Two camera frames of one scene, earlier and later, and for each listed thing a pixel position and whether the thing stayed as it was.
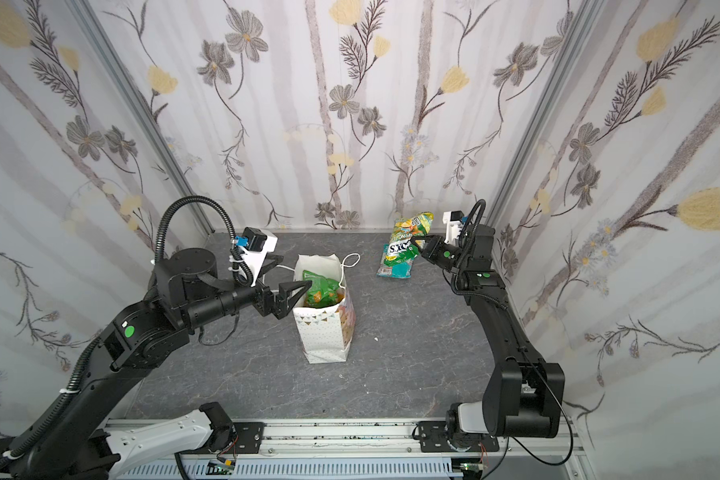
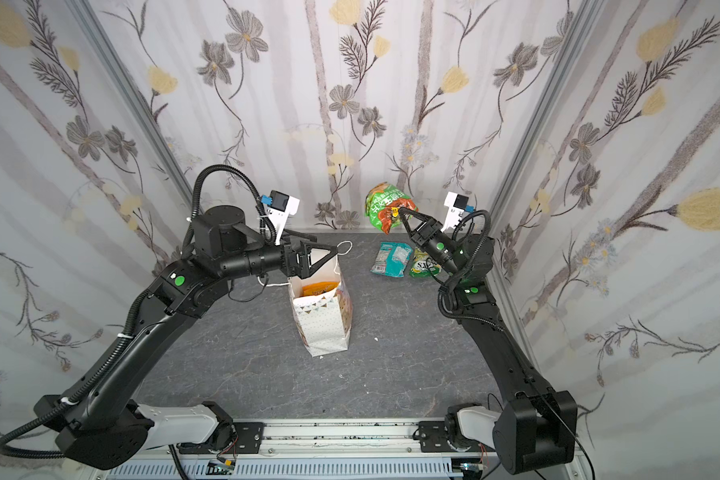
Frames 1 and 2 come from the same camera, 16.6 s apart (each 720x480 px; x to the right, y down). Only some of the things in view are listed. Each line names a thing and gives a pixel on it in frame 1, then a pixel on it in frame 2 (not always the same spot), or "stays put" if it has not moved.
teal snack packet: [401, 270] stays put
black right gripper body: [446, 257] stays put
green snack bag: [322, 292] to [382, 204]
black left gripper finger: [270, 261] to [287, 233]
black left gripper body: [263, 299] to [297, 257]
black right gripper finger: [429, 239] to [413, 214]
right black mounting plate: [433, 437] stays put
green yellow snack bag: [402, 250] to [423, 265]
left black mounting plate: [250, 436] stays put
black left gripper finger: [286, 303] to [331, 251]
